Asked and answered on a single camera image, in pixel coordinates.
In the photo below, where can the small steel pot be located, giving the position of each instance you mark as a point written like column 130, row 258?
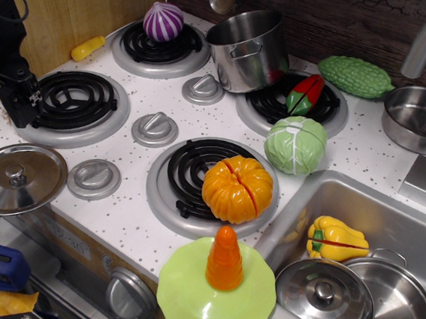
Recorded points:
column 404, row 117

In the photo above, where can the green toy bitter gourd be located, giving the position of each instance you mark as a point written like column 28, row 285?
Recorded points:
column 355, row 76

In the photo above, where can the orange toy pumpkin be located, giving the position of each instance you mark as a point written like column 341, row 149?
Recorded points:
column 237, row 189

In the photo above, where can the light green plastic plate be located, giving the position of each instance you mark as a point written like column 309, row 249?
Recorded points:
column 184, row 292

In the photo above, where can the steel sink basin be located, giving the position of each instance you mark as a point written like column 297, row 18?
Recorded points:
column 393, row 229

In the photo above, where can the steel lid with knob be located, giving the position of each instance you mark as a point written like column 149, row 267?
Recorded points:
column 30, row 176

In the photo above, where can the grey oven front knob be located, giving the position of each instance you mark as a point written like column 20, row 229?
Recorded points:
column 128, row 297

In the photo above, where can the orange toy carrot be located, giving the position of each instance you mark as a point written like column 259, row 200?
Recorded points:
column 224, row 263

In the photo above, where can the steel lid in sink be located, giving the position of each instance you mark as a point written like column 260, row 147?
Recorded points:
column 323, row 289

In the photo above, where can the grey stove knob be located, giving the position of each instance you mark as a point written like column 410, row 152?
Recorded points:
column 94, row 179
column 154, row 130
column 204, row 90

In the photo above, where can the grey stove knob middle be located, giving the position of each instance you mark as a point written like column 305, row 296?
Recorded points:
column 154, row 130

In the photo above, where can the yellow toy bell pepper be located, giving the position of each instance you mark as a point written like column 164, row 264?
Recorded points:
column 330, row 238

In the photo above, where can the yellow cloth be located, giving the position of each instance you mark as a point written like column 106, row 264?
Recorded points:
column 16, row 303

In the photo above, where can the tall steel pot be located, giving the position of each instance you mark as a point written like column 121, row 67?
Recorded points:
column 249, row 51

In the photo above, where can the red toy chili pepper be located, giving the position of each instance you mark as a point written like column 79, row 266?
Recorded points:
column 305, row 95

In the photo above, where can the back right stove burner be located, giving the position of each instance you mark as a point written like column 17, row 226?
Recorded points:
column 259, row 110

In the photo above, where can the purple striped toy onion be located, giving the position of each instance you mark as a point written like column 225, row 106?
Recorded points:
column 163, row 22

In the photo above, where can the steel pan in sink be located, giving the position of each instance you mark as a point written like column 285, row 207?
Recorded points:
column 396, row 293

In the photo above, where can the grey stove knob bottom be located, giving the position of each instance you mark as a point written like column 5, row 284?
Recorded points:
column 94, row 179

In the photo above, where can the green toy cabbage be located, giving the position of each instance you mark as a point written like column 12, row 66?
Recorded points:
column 296, row 145

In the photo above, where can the stove burner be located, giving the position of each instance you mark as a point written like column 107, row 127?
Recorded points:
column 174, row 184
column 259, row 110
column 80, row 108
column 138, row 54

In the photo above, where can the grey stove knob top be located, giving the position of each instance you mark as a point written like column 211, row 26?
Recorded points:
column 204, row 90

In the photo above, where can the back left stove burner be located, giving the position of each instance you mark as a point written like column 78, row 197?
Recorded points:
column 138, row 54

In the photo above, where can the front left stove burner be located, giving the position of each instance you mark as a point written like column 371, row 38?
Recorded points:
column 80, row 108

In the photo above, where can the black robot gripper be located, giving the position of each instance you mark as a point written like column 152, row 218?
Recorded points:
column 19, row 92

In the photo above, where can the front right stove burner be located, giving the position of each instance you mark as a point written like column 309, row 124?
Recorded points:
column 174, row 184

